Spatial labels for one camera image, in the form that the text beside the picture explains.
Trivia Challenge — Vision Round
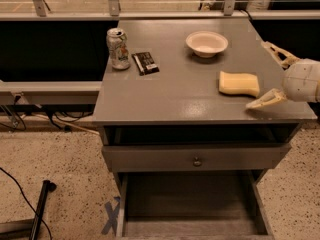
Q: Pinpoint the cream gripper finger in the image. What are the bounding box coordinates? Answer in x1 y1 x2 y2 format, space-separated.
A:
261 41 299 69
246 88 287 109

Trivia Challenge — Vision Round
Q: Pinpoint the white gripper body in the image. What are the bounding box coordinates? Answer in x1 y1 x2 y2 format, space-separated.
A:
282 59 320 102

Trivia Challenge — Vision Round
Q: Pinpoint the yellow sponge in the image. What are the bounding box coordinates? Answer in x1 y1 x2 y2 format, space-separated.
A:
219 71 260 97

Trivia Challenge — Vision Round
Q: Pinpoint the grey drawer cabinet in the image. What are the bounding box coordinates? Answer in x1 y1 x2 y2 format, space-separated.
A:
92 18 318 240

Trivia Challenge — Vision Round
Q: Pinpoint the round metal drawer knob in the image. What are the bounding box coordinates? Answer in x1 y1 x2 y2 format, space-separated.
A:
193 157 202 167

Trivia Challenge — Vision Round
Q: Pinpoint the grey middle drawer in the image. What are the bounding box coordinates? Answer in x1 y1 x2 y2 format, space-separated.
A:
116 171 275 240

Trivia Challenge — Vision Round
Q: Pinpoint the grey drawer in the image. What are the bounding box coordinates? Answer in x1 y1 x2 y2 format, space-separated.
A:
116 171 275 240
102 125 291 173

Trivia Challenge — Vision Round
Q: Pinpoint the grey top drawer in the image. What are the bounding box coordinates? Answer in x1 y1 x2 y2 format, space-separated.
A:
102 125 291 173

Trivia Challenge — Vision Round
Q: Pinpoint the white bowl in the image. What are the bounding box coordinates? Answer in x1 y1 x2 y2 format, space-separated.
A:
186 31 228 58

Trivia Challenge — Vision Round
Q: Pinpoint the black snack bar packet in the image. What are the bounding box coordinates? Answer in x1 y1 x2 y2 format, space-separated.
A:
132 52 159 76

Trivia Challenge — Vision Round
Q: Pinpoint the soda can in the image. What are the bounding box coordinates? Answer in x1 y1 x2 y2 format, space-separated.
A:
106 28 130 70

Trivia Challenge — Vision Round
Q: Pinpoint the blue tape cross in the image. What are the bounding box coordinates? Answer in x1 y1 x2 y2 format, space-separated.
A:
101 196 121 235

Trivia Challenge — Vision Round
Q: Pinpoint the black metal stand leg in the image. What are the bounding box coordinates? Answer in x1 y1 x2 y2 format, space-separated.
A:
0 180 56 240

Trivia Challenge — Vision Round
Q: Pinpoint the grey metal railing frame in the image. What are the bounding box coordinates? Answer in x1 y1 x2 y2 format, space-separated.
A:
0 0 320 106

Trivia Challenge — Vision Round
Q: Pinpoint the black floor cable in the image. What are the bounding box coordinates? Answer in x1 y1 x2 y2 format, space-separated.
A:
0 166 54 240

